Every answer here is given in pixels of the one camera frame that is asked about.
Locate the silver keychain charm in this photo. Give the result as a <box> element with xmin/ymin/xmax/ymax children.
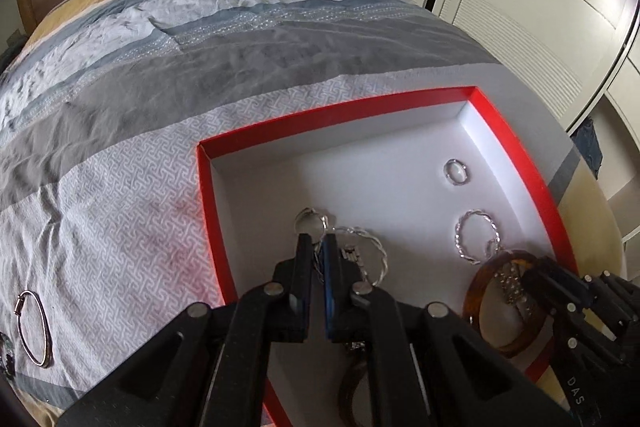
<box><xmin>292</xmin><ymin>206</ymin><xmax>362</xmax><ymax>358</ymax></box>

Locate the small twisted silver bracelet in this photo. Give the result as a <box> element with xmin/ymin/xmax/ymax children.
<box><xmin>334</xmin><ymin>225</ymin><xmax>392</xmax><ymax>287</ymax></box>

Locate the amber resin bangle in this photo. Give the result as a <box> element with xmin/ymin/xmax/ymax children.
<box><xmin>462</xmin><ymin>249</ymin><xmax>547</xmax><ymax>359</ymax></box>

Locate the silver twisted hoop bracelet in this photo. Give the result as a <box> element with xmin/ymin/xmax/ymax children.
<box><xmin>453</xmin><ymin>208</ymin><xmax>504</xmax><ymax>267</ymax></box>

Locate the small silver ring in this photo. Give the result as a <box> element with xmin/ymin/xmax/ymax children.
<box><xmin>444</xmin><ymin>158</ymin><xmax>471</xmax><ymax>186</ymax></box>

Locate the dark brown bangle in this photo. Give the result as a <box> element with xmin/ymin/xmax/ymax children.
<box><xmin>336</xmin><ymin>350</ymin><xmax>368</xmax><ymax>427</ymax></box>

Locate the red jewelry box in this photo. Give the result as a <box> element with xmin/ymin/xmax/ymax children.
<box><xmin>194</xmin><ymin>84</ymin><xmax>582</xmax><ymax>427</ymax></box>

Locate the striped duvet bed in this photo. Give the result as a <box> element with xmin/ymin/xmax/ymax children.
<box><xmin>1</xmin><ymin>0</ymin><xmax>624</xmax><ymax>426</ymax></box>

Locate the thin silver bangle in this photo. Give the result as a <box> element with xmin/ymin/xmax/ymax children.
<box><xmin>14</xmin><ymin>289</ymin><xmax>53</xmax><ymax>369</ymax></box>

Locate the dark beaded bracelet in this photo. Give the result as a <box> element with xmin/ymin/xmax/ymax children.
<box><xmin>0</xmin><ymin>330</ymin><xmax>15</xmax><ymax>377</ymax></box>

